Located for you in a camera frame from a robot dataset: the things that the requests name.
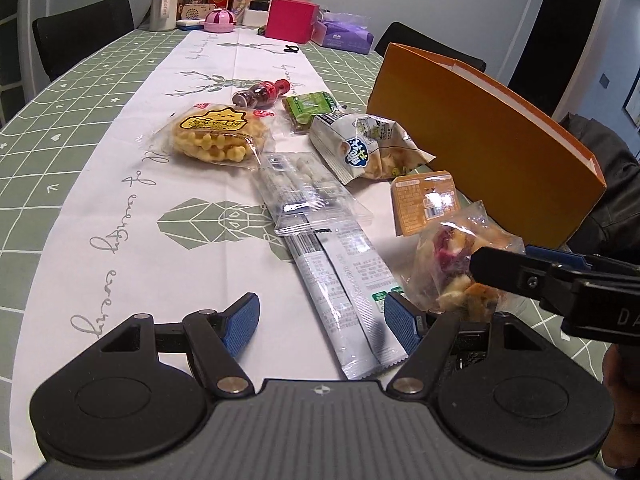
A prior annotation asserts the mixed veggie chips bag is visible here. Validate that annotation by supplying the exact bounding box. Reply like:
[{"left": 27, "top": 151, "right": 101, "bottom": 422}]
[{"left": 404, "top": 200, "right": 525, "bottom": 322}]

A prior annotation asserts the long white snack stick pack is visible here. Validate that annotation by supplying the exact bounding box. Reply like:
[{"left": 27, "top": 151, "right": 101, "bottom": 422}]
[{"left": 284, "top": 221, "right": 408, "bottom": 380}]

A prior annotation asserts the clear round candies pack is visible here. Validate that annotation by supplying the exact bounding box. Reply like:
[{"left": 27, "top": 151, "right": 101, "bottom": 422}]
[{"left": 254, "top": 152, "right": 373, "bottom": 237}]

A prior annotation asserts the white blue snack bag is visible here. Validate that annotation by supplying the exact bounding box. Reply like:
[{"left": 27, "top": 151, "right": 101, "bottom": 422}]
[{"left": 308, "top": 113, "right": 435, "bottom": 184}]

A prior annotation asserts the yellow waffle cookie pack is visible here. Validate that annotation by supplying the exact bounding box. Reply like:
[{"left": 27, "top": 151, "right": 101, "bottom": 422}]
[{"left": 156, "top": 103, "right": 279, "bottom": 169}]

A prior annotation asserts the green raisin packet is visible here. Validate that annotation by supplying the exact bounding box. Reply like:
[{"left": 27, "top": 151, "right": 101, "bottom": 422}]
[{"left": 282, "top": 91, "right": 343, "bottom": 131}]

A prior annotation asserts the small cola bottle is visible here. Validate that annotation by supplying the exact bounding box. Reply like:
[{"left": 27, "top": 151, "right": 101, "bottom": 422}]
[{"left": 232, "top": 79, "right": 291, "bottom": 110}]

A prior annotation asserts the person's right hand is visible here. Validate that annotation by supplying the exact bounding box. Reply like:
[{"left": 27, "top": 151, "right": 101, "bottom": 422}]
[{"left": 602, "top": 344, "right": 639, "bottom": 469}]

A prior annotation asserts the dark jacket on chair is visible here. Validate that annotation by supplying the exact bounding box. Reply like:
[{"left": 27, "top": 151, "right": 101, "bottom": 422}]
[{"left": 561, "top": 114, "right": 640, "bottom": 264}]

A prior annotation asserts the orange cardboard box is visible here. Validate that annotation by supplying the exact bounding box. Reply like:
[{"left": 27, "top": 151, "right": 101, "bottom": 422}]
[{"left": 367, "top": 44, "right": 606, "bottom": 248}]

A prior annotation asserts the white deer table runner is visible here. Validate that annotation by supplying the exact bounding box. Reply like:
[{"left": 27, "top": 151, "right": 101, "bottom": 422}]
[{"left": 8, "top": 26, "right": 482, "bottom": 480}]

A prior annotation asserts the black chair right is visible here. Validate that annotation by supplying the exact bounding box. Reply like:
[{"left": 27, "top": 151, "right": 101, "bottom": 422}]
[{"left": 374, "top": 22, "right": 487, "bottom": 72}]

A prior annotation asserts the black chair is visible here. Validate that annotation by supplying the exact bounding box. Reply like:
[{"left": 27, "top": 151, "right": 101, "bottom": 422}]
[
  {"left": 374, "top": 22, "right": 487, "bottom": 72},
  {"left": 32, "top": 0, "right": 134, "bottom": 81}
]

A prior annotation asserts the purple tissue pack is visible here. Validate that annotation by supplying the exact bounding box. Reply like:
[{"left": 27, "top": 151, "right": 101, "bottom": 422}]
[{"left": 311, "top": 12, "right": 374, "bottom": 55}]

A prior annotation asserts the pink round container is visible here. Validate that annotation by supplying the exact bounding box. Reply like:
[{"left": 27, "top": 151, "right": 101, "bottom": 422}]
[{"left": 203, "top": 9, "right": 235, "bottom": 34}]

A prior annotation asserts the blue white flat box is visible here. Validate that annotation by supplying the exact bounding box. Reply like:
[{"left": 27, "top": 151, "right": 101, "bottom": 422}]
[{"left": 176, "top": 18, "right": 205, "bottom": 30}]

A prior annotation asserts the white box black lid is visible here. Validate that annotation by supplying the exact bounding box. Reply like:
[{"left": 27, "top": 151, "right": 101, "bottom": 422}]
[{"left": 242, "top": 0, "right": 271, "bottom": 28}]

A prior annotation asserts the magenta square box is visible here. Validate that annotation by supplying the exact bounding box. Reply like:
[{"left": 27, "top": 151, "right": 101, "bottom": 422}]
[{"left": 265, "top": 0, "right": 320, "bottom": 44}]

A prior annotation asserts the small beige speaker box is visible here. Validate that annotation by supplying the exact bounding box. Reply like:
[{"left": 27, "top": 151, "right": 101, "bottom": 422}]
[{"left": 180, "top": 3, "right": 216, "bottom": 20}]

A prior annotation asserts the black chair left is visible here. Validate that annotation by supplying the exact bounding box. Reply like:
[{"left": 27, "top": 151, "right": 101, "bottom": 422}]
[{"left": 32, "top": 0, "right": 134, "bottom": 81}]

